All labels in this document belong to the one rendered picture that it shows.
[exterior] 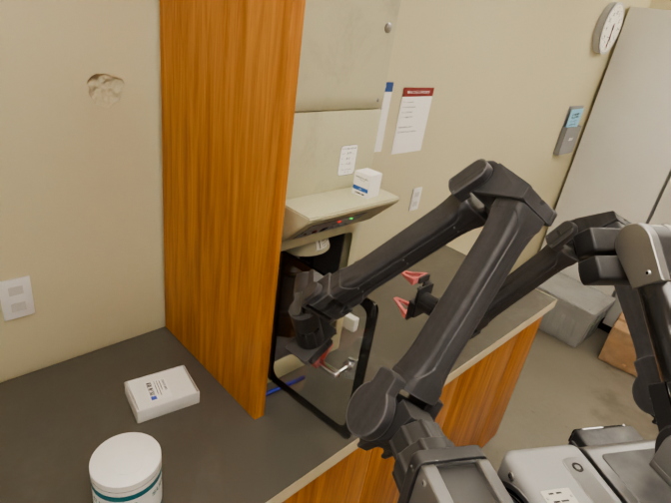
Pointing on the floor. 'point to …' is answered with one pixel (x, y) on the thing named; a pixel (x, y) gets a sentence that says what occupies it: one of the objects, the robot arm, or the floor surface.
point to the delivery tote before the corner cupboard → (573, 308)
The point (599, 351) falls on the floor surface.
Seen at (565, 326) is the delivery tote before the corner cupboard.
